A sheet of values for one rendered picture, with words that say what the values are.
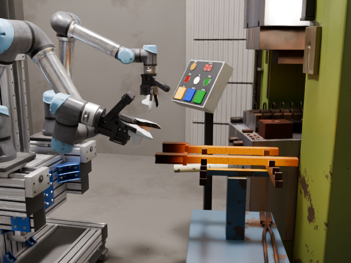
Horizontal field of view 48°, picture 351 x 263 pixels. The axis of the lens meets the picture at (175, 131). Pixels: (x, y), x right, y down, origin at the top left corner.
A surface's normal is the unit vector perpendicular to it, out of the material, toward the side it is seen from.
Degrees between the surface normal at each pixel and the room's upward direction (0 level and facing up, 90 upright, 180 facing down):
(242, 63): 90
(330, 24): 90
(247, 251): 0
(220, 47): 90
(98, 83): 90
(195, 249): 0
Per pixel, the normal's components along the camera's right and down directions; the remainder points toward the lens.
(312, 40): -0.99, 0.03
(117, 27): -0.22, 0.21
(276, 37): 0.11, 0.22
